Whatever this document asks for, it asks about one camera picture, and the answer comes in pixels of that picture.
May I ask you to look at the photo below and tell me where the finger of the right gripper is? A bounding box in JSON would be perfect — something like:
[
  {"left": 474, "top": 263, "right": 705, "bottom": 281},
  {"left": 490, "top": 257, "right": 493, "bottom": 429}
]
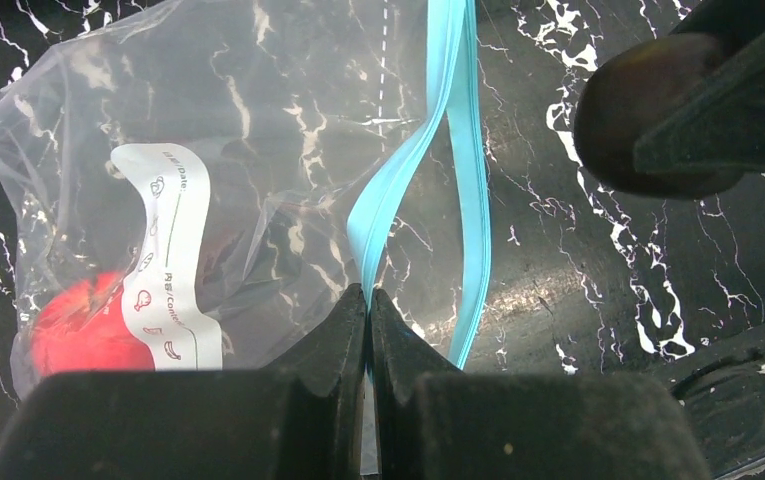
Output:
[{"left": 572, "top": 1, "right": 765, "bottom": 199}]

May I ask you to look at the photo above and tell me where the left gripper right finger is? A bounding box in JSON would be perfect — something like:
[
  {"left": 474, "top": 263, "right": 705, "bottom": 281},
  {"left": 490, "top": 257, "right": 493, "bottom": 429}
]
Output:
[{"left": 369, "top": 290, "right": 711, "bottom": 479}]

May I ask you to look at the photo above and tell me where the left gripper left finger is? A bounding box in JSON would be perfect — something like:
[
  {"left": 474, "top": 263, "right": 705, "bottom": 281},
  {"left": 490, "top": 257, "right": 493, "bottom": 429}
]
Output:
[{"left": 0, "top": 284, "right": 366, "bottom": 479}]

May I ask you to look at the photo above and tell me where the clear zip top bag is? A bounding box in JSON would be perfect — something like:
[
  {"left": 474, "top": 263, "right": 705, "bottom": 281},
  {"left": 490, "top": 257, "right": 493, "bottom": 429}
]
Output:
[{"left": 0, "top": 1, "right": 491, "bottom": 397}]

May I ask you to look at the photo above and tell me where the red toy apple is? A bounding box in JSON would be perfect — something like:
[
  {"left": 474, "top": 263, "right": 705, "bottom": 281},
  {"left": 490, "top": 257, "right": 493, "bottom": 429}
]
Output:
[{"left": 29, "top": 272, "right": 155, "bottom": 376}]

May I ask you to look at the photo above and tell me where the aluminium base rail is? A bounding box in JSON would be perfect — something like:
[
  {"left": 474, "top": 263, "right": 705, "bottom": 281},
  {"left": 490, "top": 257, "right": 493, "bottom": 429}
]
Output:
[{"left": 649, "top": 324, "right": 765, "bottom": 479}]

